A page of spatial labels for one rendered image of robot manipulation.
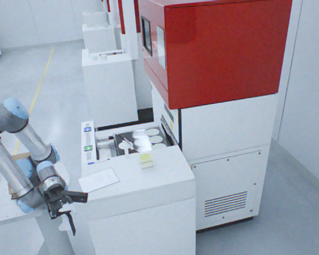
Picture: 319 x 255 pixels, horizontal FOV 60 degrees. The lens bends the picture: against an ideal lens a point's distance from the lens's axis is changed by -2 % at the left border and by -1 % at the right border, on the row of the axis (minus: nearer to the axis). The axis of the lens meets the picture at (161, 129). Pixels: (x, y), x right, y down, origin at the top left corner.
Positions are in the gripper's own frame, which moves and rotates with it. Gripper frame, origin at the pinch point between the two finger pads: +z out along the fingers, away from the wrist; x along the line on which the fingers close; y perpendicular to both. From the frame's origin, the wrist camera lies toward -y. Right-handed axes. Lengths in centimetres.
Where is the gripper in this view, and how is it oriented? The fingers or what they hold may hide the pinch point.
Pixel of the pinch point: (77, 225)
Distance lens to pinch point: 119.3
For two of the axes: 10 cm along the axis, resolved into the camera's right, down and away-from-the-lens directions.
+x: 2.3, -7.7, -5.9
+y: -8.0, 1.9, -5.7
